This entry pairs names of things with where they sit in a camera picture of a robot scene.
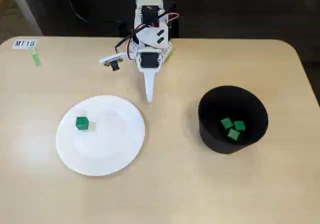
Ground red and black servo wires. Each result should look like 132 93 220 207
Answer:
114 11 180 60

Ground thin black cable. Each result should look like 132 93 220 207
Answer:
64 0 90 24

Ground green tape strip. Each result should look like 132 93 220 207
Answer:
29 47 43 67

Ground white paper plate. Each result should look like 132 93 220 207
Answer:
55 94 146 177

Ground white metal post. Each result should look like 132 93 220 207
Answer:
6 0 44 37

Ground white wrist camera board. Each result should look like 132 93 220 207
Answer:
99 53 125 72

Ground black pot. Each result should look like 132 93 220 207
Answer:
197 85 270 155

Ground wide pointed white gripper finger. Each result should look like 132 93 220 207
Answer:
142 70 157 103

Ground white MT18 label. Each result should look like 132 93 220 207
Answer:
11 38 38 50

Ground green cube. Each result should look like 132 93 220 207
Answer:
75 116 90 131
226 128 241 141
220 117 235 130
233 120 247 132

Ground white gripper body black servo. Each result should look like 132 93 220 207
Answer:
135 50 163 73

